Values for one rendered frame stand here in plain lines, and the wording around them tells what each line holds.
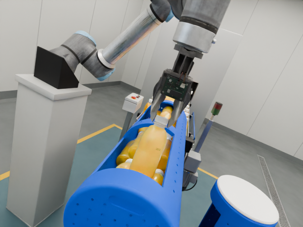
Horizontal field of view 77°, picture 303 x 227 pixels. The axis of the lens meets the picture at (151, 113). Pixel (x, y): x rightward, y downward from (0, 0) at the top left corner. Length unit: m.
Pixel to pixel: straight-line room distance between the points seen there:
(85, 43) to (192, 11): 1.00
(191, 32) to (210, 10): 0.05
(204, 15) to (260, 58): 4.96
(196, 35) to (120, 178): 0.35
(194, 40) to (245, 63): 4.92
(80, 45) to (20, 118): 0.60
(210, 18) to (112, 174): 0.40
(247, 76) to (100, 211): 5.08
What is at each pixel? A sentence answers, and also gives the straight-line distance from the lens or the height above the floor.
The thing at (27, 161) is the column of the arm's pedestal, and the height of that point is 0.55.
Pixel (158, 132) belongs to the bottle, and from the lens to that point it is 0.52.
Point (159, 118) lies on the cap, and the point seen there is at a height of 1.35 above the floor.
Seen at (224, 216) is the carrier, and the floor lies 0.97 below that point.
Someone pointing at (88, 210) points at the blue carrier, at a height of 1.13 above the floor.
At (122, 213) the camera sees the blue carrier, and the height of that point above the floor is 1.16.
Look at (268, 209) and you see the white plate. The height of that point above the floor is 1.04.
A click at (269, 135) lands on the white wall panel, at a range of 5.67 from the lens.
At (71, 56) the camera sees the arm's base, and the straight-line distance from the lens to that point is 1.32.
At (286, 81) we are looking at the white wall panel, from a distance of 5.48.
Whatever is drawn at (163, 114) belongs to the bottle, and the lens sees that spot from 1.07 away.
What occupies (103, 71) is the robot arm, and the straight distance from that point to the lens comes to 1.36.
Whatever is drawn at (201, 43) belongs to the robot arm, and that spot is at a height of 1.56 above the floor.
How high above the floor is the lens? 1.52
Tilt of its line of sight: 19 degrees down
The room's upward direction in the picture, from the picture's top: 20 degrees clockwise
